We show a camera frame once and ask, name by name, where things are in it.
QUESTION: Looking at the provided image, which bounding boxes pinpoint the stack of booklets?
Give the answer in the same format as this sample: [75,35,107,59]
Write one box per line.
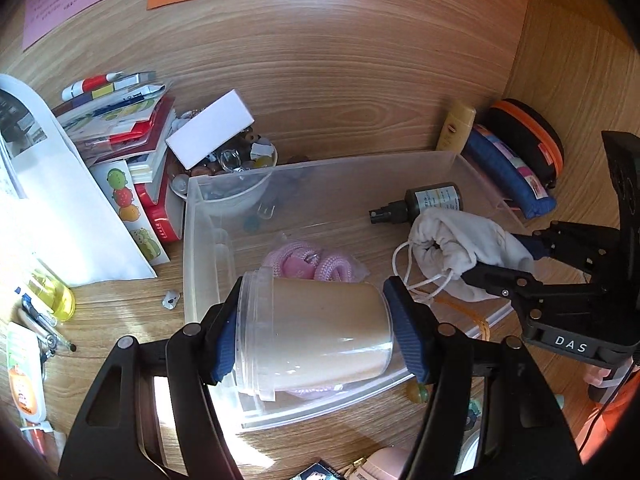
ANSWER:
[51,81,180,184]

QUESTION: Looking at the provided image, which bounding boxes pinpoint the white cardboard box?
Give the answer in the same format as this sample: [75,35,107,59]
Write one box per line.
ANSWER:
[165,89,255,171]

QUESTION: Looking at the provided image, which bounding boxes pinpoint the beige cup with clear lid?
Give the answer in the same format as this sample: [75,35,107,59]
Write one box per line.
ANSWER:
[234,269,397,402]

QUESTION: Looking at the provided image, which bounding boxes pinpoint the fruit sticker sheet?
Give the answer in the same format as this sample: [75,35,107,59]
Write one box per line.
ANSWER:
[91,160,171,266]

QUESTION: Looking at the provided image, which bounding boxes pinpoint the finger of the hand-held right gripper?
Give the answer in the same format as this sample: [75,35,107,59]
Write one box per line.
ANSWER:
[519,220,622,278]
[459,260,547,321]

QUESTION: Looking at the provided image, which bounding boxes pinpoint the white bowl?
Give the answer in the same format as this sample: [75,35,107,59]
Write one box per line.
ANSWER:
[168,141,279,219]

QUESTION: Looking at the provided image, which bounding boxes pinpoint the pink knitted cord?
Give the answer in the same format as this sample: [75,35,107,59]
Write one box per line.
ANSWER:
[262,244,372,399]

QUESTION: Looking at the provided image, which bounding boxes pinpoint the white drawstring pouch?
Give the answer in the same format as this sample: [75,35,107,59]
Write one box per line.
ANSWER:
[391,207,539,312]

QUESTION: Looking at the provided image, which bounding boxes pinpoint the dark printed card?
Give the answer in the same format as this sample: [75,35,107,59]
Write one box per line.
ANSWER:
[294,459,347,480]

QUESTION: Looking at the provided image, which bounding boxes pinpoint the wooden desktop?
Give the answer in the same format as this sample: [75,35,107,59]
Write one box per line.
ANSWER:
[0,145,640,480]

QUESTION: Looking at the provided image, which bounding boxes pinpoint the pile of small trinkets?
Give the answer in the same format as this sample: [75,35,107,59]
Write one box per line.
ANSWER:
[172,110,278,181]

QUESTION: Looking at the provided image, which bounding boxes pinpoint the blue fabric pouch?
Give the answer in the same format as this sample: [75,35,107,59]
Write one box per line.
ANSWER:
[459,124,559,220]

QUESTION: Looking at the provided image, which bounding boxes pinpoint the orange strap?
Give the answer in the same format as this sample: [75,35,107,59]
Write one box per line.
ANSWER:
[434,294,494,342]

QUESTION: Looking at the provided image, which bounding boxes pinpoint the red pen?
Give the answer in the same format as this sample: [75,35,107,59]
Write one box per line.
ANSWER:
[19,421,57,462]

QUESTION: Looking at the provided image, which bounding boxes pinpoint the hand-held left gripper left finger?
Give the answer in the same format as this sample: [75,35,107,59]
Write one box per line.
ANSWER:
[57,277,251,480]

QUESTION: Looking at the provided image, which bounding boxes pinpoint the red book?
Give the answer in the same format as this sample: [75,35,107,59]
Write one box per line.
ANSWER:
[134,174,185,244]

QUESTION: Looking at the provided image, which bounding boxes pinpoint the pink round object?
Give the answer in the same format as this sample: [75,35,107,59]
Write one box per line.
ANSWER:
[349,447,417,480]

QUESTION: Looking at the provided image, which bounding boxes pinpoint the black case with orange zipper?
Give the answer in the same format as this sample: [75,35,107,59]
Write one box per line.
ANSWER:
[484,98,566,190]

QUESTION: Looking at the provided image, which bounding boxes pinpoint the yellow sunscreen tube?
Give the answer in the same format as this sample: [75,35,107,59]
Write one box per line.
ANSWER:
[434,101,478,154]

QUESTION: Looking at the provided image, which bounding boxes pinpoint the person's right hand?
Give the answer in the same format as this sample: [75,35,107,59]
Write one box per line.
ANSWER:
[586,361,632,405]

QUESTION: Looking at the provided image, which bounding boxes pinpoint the person's right forearm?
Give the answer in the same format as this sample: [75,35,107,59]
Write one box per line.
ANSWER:
[575,392,640,457]

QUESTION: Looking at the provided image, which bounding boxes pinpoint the white paper envelope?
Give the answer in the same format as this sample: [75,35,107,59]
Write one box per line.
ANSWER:
[0,73,159,289]

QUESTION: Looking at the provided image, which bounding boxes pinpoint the black pen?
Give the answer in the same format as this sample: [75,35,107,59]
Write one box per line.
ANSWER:
[16,306,78,353]

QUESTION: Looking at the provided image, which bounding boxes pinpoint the white tube with orange label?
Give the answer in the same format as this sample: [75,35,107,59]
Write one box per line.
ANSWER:
[5,320,49,424]

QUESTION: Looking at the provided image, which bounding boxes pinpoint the clear plastic storage bin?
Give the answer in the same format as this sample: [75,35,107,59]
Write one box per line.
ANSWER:
[181,150,532,432]

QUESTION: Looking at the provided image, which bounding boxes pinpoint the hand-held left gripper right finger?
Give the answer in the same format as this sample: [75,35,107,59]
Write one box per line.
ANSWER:
[383,276,582,480]

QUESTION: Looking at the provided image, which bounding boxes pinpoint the dark spray bottle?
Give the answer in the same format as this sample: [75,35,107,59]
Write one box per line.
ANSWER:
[368,183,466,226]

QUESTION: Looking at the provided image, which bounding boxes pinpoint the yellow transparent bottle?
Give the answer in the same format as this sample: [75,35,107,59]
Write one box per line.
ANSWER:
[25,259,77,322]

